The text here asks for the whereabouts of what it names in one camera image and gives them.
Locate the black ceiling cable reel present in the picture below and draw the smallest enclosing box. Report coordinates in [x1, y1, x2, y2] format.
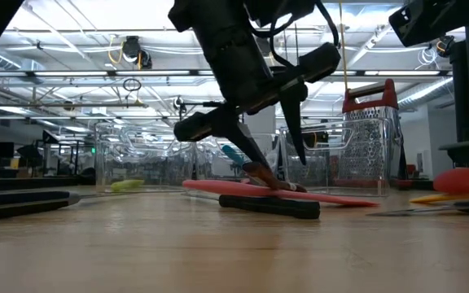
[107, 34, 154, 71]

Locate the brown wooden spoon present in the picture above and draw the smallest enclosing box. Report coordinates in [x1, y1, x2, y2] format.
[242, 161, 308, 194]

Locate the dark background workstation equipment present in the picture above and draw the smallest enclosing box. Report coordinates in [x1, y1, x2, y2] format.
[15, 129, 96, 186]

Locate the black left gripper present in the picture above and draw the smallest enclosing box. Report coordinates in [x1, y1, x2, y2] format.
[172, 22, 342, 168]

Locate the lime green silicone spoon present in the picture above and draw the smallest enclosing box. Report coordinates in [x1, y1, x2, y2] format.
[110, 178, 146, 193]

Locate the red silicone spoon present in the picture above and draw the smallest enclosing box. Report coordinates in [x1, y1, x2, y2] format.
[432, 167, 469, 195]

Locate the yellow spoon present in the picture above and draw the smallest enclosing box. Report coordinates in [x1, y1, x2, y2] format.
[409, 192, 469, 205]

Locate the red steel box grater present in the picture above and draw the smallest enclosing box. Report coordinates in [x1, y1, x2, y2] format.
[341, 78, 405, 191]

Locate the blue silicone spatula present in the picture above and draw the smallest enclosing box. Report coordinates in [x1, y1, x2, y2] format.
[221, 144, 246, 168]

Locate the pink silicone spatula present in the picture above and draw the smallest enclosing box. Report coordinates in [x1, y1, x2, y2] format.
[182, 179, 379, 208]

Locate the yellow hanging cable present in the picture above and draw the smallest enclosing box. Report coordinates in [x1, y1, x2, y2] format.
[337, 0, 350, 94]

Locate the clear plastic bin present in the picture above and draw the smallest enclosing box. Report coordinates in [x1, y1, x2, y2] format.
[278, 117, 394, 199]
[94, 120, 201, 195]
[195, 132, 280, 182]

